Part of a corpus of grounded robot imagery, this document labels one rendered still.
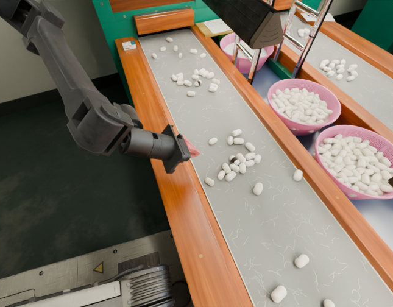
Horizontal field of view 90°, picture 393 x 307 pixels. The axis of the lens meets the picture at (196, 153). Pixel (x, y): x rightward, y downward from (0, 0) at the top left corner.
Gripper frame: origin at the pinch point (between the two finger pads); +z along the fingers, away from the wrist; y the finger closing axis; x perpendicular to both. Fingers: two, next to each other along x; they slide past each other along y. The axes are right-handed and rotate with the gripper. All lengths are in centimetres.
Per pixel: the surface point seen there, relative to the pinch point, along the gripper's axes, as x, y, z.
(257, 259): 5.1, -27.0, 11.3
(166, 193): 13.3, -3.9, -2.2
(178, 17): -13, 82, 18
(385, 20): -136, 128, 250
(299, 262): -1.6, -31.2, 16.2
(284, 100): -20.5, 18.1, 41.5
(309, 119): -22.3, 5.8, 43.3
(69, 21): 44, 163, -14
